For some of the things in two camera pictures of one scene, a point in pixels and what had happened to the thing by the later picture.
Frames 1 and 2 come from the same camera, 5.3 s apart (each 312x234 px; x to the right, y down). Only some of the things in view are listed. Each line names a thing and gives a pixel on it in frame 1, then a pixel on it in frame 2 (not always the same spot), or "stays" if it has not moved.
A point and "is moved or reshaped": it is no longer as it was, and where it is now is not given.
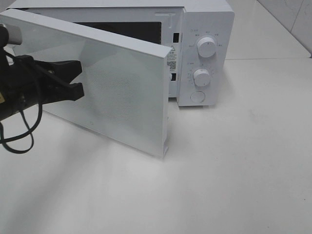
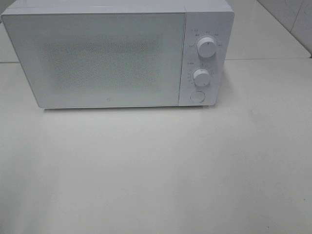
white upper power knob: x=207 y=47 stays
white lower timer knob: x=202 y=77 stays
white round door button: x=197 y=96 stays
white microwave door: x=125 y=83 is moved or reshaped
